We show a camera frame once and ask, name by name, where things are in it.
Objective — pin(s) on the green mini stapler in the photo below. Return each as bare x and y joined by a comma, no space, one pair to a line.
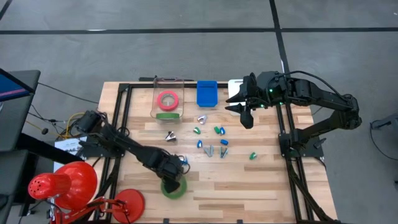
196,130
252,155
217,130

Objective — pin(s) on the red desk lamp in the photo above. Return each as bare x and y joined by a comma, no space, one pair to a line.
74,183

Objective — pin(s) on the monitor with blue screen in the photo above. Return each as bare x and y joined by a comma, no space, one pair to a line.
9,87

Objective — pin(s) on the black round knob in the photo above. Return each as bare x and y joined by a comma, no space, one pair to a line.
45,131

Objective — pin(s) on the white plastic bin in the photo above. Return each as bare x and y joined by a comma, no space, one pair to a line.
233,88

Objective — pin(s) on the pink tape roll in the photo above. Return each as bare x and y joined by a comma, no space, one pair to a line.
159,101

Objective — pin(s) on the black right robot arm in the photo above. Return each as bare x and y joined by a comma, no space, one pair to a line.
342,105

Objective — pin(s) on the pale grey staple remover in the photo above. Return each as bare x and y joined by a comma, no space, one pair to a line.
207,152

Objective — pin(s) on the black table bracket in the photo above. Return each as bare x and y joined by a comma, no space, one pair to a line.
166,221
239,221

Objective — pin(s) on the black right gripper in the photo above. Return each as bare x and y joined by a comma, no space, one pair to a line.
255,93

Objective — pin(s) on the blue plastic basket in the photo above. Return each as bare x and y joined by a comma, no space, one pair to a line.
206,99

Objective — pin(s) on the black aluminium rig frame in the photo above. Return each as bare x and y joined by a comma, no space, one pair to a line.
222,85

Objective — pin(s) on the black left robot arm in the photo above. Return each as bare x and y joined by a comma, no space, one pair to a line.
124,143

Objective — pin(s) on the green tape roll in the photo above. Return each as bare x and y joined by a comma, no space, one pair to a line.
168,116
174,197

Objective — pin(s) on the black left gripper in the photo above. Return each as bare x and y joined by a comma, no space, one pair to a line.
168,168

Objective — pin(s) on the dark chrome staple remover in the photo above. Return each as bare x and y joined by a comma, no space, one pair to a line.
170,137

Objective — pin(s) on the grey chair base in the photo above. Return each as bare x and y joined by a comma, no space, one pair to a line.
392,119

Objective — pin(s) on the clear plastic container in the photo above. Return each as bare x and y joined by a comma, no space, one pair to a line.
155,84

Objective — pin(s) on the teal staple remover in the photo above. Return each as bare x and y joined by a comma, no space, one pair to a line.
222,152

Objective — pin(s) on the white printed paper sheet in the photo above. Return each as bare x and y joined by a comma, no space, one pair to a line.
66,146

